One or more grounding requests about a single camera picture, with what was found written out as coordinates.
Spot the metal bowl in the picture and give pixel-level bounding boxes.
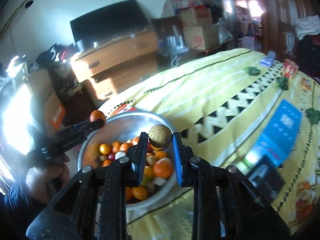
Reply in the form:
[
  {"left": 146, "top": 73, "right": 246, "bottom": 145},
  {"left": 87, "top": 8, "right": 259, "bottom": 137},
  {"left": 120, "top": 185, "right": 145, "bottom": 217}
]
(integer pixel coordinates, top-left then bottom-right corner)
[{"left": 77, "top": 112, "right": 183, "bottom": 208}]

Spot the small orange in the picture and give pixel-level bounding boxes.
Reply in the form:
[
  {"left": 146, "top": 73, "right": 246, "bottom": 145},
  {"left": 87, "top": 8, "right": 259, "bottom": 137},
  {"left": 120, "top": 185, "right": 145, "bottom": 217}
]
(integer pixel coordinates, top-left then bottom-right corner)
[{"left": 90, "top": 110, "right": 106, "bottom": 123}]

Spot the white cloth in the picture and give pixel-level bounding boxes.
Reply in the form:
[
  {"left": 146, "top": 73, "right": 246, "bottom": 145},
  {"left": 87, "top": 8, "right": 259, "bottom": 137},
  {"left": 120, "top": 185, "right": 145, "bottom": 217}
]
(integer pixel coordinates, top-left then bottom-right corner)
[{"left": 294, "top": 16, "right": 320, "bottom": 40}]

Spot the blue packet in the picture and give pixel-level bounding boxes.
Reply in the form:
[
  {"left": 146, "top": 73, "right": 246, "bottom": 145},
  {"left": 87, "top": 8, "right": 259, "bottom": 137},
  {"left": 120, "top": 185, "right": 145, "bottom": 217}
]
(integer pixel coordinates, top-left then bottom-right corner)
[{"left": 261, "top": 56, "right": 275, "bottom": 67}]

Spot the person's left forearm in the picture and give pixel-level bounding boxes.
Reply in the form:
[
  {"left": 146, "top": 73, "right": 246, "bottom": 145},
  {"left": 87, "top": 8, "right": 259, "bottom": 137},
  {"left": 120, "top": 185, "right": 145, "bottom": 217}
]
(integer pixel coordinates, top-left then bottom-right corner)
[{"left": 0, "top": 177, "right": 34, "bottom": 222}]

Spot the pile of mixed fruit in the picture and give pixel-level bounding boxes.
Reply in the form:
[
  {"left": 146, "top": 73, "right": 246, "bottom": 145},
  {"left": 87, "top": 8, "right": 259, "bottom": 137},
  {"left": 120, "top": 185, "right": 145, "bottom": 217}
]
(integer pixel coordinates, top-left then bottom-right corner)
[{"left": 96, "top": 136, "right": 175, "bottom": 202}]

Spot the red printed cardboard box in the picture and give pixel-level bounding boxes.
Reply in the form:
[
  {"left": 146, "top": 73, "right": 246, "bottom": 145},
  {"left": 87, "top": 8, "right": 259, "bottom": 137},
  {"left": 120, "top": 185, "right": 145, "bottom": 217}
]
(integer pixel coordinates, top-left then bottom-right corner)
[{"left": 179, "top": 7, "right": 213, "bottom": 27}]

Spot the black box with icons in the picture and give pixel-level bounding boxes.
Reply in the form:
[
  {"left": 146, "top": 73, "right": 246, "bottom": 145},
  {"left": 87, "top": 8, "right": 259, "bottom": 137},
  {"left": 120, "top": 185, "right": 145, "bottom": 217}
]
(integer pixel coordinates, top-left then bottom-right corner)
[{"left": 247, "top": 155, "right": 286, "bottom": 201}]

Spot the brown round fruit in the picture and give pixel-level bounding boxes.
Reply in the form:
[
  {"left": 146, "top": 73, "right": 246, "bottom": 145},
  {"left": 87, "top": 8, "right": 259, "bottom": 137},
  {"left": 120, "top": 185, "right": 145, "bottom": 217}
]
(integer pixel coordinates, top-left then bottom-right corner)
[{"left": 148, "top": 124, "right": 172, "bottom": 148}]

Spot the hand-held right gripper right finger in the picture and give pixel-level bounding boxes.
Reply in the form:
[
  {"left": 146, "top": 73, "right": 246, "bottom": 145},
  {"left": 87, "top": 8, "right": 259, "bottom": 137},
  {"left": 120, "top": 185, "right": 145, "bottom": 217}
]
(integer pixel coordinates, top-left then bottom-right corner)
[{"left": 172, "top": 132, "right": 292, "bottom": 240}]

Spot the wooden dresser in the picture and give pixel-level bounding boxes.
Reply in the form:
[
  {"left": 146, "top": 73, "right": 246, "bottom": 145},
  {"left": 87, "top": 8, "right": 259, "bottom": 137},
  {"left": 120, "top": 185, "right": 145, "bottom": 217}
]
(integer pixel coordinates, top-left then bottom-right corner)
[{"left": 70, "top": 29, "right": 161, "bottom": 101}]

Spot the wooden chair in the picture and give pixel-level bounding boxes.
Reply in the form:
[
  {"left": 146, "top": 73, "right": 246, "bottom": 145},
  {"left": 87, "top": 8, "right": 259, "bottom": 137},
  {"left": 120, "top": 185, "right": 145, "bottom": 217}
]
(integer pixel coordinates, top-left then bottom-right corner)
[{"left": 277, "top": 21, "right": 298, "bottom": 56}]

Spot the red snack box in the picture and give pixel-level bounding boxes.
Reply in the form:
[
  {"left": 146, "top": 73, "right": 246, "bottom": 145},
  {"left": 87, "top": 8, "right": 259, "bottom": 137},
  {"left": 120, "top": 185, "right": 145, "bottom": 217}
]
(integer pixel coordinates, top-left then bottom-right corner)
[{"left": 283, "top": 59, "right": 300, "bottom": 80}]

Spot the blue and green box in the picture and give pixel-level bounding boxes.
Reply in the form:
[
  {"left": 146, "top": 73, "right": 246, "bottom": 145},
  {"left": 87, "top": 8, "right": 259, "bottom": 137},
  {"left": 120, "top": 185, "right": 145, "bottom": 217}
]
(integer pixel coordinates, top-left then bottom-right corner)
[{"left": 257, "top": 99, "right": 303, "bottom": 167}]

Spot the green leafy vegetable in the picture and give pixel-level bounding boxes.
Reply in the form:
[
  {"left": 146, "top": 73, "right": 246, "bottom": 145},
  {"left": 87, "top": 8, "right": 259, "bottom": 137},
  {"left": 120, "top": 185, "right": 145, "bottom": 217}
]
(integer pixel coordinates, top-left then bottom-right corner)
[
  {"left": 244, "top": 66, "right": 261, "bottom": 77},
  {"left": 276, "top": 76, "right": 290, "bottom": 91},
  {"left": 306, "top": 107, "right": 320, "bottom": 123}
]

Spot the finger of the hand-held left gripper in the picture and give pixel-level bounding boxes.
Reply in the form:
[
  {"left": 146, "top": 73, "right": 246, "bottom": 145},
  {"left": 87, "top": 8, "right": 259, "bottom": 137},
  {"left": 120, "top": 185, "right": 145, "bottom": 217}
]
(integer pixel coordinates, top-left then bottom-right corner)
[
  {"left": 53, "top": 127, "right": 88, "bottom": 147},
  {"left": 71, "top": 118, "right": 105, "bottom": 133}
]

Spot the person's left hand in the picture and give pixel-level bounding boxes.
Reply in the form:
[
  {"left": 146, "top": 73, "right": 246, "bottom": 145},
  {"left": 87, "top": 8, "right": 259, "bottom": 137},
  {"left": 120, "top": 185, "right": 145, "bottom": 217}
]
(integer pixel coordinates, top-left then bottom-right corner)
[{"left": 25, "top": 152, "right": 72, "bottom": 205}]

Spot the black plastic bag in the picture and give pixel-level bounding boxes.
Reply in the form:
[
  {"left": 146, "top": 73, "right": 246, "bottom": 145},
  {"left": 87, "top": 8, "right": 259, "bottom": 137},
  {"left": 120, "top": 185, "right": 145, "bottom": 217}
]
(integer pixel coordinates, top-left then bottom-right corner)
[{"left": 36, "top": 44, "right": 76, "bottom": 64}]

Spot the cardboard box with orange label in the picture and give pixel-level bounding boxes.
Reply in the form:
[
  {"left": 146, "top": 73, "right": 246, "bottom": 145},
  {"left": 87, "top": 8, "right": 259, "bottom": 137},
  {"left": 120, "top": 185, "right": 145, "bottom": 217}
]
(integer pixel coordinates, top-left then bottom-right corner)
[{"left": 25, "top": 69, "right": 67, "bottom": 132}]

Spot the yellow patterned bed sheet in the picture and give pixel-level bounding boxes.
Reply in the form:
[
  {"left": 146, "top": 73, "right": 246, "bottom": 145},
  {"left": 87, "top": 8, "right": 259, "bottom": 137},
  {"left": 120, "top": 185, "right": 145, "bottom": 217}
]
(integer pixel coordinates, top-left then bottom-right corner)
[{"left": 97, "top": 48, "right": 320, "bottom": 240}]

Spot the black television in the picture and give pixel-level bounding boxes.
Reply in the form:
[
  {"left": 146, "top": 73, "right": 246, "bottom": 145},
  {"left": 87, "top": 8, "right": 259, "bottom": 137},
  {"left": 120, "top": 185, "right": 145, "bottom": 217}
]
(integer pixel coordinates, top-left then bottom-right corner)
[{"left": 69, "top": 0, "right": 148, "bottom": 52}]

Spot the red and white packet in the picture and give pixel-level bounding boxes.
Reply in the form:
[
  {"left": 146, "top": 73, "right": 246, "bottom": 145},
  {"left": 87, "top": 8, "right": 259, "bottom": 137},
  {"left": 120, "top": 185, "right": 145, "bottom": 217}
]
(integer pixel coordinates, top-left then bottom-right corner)
[{"left": 112, "top": 104, "right": 137, "bottom": 113}]

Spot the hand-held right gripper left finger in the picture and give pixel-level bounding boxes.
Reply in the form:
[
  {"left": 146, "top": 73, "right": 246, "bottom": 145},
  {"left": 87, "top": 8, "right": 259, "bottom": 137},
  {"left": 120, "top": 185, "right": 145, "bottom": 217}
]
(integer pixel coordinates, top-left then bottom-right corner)
[{"left": 26, "top": 132, "right": 148, "bottom": 240}]

